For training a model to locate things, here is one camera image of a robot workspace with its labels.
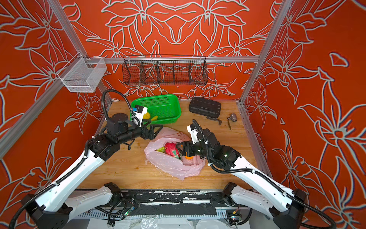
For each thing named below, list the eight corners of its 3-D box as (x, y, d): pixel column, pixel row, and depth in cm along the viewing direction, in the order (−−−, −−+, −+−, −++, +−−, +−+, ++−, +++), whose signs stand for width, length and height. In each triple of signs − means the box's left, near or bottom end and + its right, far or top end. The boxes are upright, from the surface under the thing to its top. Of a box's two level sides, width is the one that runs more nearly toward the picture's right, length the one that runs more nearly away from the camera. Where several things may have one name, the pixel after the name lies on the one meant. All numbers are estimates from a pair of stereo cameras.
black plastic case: (187, 112, 112) (187, 108, 108) (191, 100, 121) (191, 96, 117) (218, 119, 108) (220, 114, 103) (220, 106, 116) (222, 102, 112)
